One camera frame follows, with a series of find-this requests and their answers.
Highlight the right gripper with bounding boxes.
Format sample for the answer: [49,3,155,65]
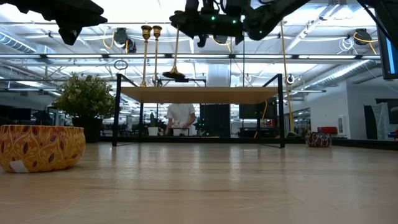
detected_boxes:
[170,12,247,48]

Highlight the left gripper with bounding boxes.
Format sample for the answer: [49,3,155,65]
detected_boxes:
[0,0,108,46]

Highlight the tall brass candlestick holder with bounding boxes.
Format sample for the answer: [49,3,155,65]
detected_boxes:
[151,25,164,87]

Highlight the orange leaf pattern candle tin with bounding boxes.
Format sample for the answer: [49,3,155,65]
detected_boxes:
[0,124,86,174]

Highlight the dark red patterned candle tin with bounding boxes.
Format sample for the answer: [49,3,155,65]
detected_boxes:
[305,131,333,148]

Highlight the wooden shelf black metal legs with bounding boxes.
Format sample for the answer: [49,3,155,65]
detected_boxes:
[111,73,286,149]

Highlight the green artificial potted plant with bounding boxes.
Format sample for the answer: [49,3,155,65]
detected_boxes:
[52,72,116,144]

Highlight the person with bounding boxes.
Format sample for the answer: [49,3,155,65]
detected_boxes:
[164,103,197,137]

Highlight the black cabinet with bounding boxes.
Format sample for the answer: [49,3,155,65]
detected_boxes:
[199,103,231,138]

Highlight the small white potted plant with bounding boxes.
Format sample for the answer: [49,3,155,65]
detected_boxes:
[147,111,159,137]

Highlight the red box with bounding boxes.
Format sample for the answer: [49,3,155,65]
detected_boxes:
[317,126,338,135]

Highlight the yellow hanging cable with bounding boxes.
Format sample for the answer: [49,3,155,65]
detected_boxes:
[279,20,295,134]

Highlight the black aluminium extrusion frame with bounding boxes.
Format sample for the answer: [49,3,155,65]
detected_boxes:
[99,135,398,151]

